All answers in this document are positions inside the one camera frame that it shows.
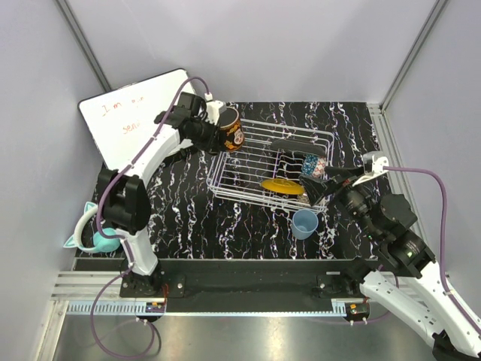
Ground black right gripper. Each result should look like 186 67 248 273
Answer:
298 165 381 241

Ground blue patterned bowl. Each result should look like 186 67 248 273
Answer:
301 154 327 178

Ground black floral square plate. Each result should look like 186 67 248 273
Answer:
270 139 327 157

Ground light blue plastic cup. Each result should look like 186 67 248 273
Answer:
292 209 319 240

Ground yellow round plate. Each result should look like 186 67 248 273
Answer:
261 178 304 196

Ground white wire dish rack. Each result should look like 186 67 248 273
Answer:
207 119 334 213

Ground beige red patterned bowl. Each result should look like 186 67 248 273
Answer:
297 193 310 206

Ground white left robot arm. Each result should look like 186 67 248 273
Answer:
96 92 226 298

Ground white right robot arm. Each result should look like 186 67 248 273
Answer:
300 168 480 360

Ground white whiteboard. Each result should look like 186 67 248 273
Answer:
78 68 188 170

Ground black marble mat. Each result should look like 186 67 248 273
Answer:
147 102 380 259

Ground teal cat ear headphones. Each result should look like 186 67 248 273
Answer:
63 202 121 253

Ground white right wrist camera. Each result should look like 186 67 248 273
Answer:
353 151 389 187

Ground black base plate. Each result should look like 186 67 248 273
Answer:
119 259 364 314

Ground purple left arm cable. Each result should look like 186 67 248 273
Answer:
89 77 211 358

